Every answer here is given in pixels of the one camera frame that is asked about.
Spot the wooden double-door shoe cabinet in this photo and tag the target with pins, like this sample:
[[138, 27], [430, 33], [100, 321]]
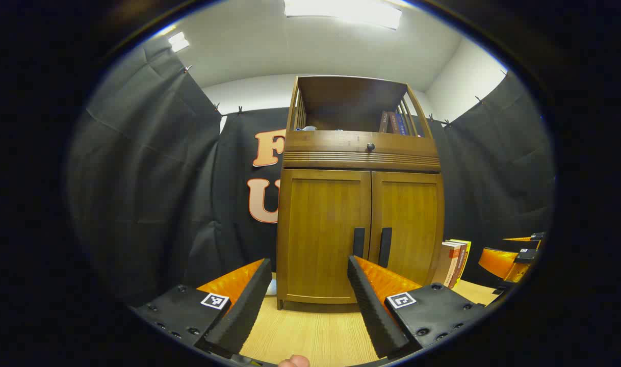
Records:
[[351, 97]]

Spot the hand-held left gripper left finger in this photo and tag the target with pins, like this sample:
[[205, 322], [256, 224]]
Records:
[[241, 311]]

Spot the large ceiling light panel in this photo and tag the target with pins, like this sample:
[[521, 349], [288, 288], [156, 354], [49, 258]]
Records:
[[343, 12]]

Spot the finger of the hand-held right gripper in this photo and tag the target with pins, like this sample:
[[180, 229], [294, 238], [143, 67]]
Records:
[[499, 262], [522, 238]]

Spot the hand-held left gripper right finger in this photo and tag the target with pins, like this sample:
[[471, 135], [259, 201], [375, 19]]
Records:
[[369, 311]]

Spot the small ceiling light panel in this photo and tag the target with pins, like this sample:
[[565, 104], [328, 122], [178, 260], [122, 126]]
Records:
[[178, 42]]

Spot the maroon book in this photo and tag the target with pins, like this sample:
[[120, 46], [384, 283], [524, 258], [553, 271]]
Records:
[[392, 123]]

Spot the wooden drawer with black knob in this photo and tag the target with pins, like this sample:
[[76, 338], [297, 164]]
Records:
[[331, 142]]

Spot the beige book with orange band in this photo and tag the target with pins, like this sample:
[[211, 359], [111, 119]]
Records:
[[444, 265]]

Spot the wooden cabinet door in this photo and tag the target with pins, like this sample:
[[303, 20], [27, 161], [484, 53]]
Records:
[[412, 224], [315, 229]]

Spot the reddish brown paperback book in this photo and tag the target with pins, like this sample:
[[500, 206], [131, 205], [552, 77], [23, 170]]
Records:
[[457, 265]]

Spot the pale plastic item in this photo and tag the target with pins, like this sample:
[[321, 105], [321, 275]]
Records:
[[306, 128]]

